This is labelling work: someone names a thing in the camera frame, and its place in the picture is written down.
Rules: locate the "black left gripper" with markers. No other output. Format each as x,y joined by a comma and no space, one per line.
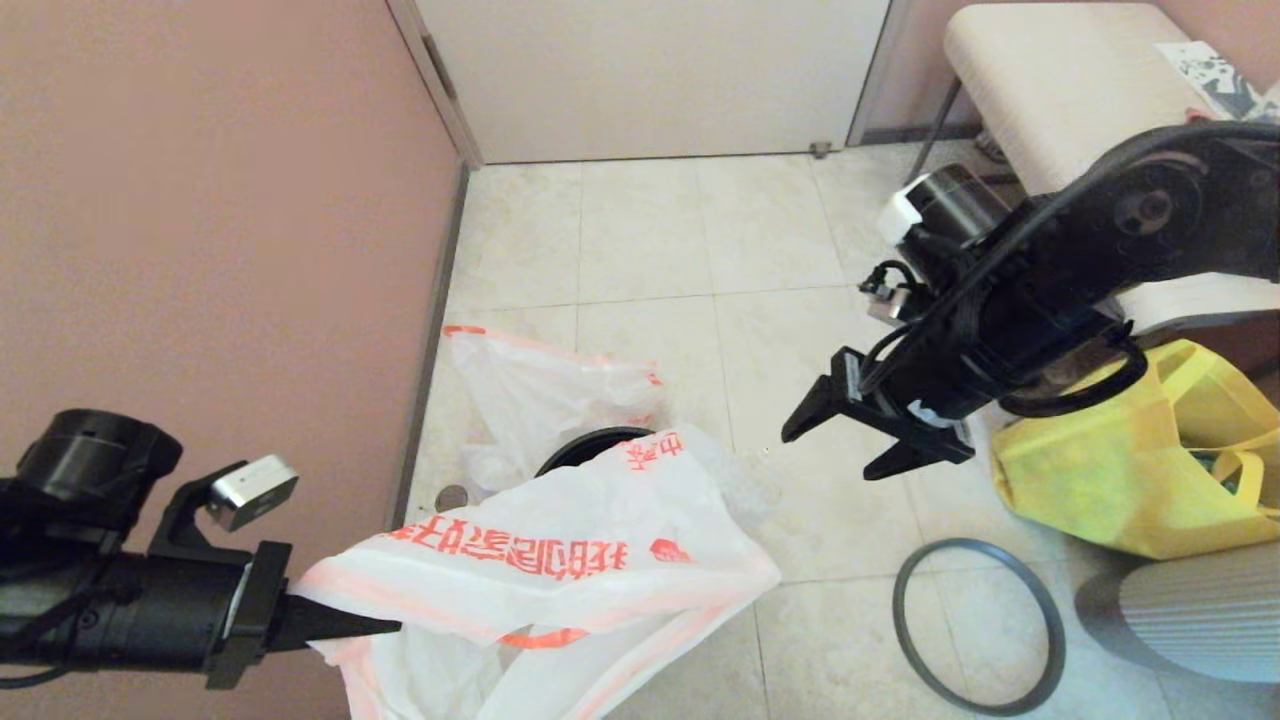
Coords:
120,610

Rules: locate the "yellow fabric tote bag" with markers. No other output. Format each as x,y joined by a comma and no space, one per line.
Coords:
1080,480

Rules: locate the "black round trash bin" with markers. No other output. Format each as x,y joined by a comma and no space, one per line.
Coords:
590,445

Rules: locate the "white plastic bag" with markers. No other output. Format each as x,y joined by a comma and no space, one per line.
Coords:
540,390

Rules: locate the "round metal floor drain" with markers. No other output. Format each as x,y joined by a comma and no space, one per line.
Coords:
450,496

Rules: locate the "short dark grey baseboard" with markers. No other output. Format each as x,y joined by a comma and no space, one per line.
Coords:
900,135

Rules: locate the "orange print plastic bag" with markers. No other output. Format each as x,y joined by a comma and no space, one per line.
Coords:
560,600

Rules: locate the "white ribbed cylinder object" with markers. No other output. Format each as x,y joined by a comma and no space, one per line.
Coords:
1200,620

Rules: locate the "black and white printed leaflet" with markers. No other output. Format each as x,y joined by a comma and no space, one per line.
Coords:
1205,72

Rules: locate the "small grey striped object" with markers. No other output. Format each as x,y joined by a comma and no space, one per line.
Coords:
988,148

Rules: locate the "beige wood grain table top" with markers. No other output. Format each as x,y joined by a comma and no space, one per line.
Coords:
1050,80

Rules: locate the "long dark grey baseboard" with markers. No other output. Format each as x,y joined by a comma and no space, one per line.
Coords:
440,300

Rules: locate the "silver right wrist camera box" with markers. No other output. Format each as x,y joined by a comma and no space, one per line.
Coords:
890,305

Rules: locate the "white door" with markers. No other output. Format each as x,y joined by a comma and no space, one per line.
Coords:
650,80

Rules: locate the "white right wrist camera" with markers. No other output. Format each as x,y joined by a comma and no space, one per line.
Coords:
898,215

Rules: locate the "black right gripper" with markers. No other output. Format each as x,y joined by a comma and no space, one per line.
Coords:
990,330

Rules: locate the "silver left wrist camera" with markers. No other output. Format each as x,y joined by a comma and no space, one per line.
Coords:
255,490

